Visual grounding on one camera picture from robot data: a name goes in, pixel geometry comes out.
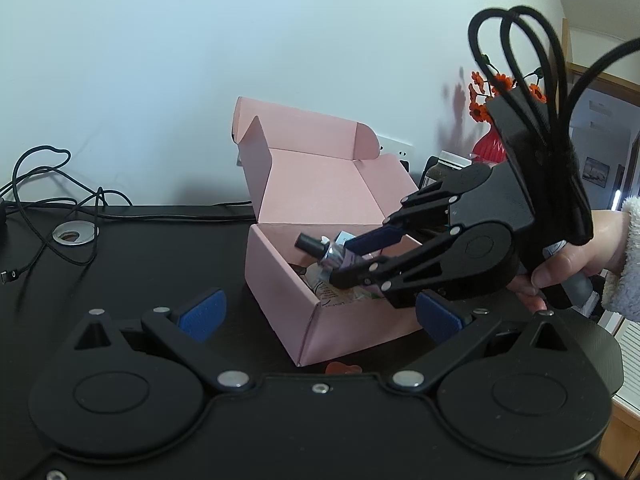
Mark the person's right forearm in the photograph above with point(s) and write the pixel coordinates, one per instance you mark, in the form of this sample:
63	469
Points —
627	260

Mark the silver desk grommet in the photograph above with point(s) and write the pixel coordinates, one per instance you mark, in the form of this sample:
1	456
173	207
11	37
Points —
90	234

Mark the pink cardboard box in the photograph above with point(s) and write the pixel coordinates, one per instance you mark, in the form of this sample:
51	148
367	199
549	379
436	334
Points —
320	330

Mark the framed picture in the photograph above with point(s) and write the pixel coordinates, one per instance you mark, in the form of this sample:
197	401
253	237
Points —
595	172

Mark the nail polish bottle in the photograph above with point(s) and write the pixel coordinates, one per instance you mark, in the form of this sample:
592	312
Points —
312	246

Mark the white wall socket panel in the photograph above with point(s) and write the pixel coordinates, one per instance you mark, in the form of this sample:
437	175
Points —
397	149

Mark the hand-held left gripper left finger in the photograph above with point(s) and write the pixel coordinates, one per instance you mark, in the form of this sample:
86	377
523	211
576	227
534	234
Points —
202	312

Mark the small orange item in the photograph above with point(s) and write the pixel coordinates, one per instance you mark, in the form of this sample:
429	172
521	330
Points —
342	368

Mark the orange artificial flowers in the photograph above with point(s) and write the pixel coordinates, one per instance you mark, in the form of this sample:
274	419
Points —
480	110

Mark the black plug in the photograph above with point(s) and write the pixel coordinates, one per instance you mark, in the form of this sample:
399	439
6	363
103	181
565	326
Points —
406	166

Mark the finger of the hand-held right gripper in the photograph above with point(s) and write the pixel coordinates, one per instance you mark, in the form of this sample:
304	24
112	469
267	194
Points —
372	241
360	272

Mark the black desktop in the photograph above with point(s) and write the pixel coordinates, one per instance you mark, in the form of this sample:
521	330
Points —
150	260

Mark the red vase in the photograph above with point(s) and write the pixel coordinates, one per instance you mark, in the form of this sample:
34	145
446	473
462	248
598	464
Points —
490	147

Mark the person's right hand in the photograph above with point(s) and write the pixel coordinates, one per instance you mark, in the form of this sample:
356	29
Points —
605	245

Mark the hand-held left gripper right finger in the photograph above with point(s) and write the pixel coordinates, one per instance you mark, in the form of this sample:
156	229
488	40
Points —
437	320

